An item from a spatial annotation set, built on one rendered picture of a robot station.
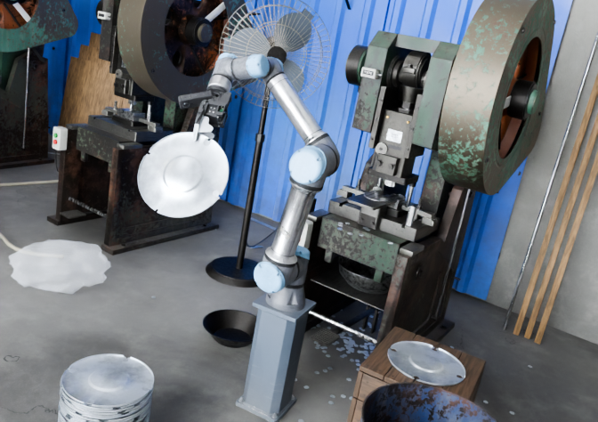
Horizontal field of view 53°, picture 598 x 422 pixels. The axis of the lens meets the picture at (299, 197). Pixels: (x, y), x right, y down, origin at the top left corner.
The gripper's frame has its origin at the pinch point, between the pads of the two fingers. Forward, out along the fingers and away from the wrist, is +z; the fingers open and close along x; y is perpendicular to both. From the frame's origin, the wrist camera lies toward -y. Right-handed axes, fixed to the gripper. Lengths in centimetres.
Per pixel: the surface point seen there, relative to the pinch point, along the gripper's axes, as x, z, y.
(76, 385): 39, 75, -21
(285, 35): 67, -116, 5
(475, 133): 16, -37, 93
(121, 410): 37, 80, -4
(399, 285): 77, 2, 81
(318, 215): 85, -26, 41
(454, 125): 18, -39, 86
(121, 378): 44, 69, -9
